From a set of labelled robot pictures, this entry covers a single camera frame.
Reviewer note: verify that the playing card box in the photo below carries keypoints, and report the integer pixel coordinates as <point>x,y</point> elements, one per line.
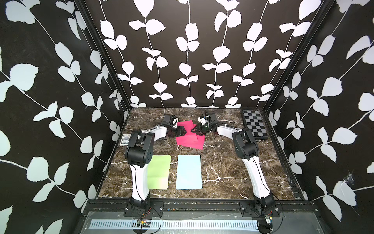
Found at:
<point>124,140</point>

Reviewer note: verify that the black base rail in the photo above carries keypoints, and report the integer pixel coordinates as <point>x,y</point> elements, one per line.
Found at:
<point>161,206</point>

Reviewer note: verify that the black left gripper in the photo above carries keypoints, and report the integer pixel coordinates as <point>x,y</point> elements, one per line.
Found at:
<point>180,131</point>

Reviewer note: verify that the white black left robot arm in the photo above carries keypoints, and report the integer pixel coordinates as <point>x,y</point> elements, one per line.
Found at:
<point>139,153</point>

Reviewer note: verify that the light blue paper sheet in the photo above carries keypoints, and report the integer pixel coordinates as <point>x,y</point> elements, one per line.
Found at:
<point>189,174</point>

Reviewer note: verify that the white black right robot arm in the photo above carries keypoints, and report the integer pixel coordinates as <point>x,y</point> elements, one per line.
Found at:
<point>247,150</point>

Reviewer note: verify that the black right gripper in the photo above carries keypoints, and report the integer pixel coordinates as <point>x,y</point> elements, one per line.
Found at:
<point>198,129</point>

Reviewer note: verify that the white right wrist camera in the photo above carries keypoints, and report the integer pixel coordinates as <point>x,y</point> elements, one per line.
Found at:
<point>208,120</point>

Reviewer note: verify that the black white chessboard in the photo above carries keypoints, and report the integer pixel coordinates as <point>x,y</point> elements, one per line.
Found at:
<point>252,119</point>

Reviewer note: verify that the white slotted cable duct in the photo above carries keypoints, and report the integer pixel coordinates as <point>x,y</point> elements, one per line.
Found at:
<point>131,224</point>

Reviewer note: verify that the pink paper sheet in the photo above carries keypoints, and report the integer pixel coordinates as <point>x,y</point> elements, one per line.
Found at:
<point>191,140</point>
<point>188,126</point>

